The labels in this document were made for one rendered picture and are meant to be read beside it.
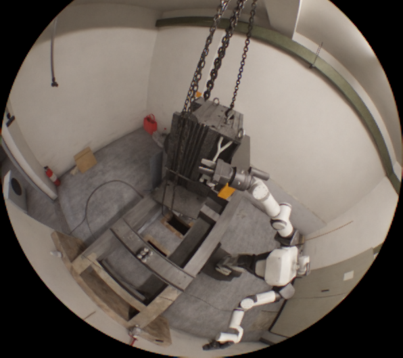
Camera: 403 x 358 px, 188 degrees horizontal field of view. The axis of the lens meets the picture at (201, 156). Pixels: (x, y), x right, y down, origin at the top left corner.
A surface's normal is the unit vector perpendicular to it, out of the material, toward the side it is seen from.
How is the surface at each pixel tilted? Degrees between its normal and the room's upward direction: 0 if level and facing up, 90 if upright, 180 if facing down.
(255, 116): 90
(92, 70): 90
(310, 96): 90
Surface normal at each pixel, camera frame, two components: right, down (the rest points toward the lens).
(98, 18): 0.80, 0.55
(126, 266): 0.27, -0.67
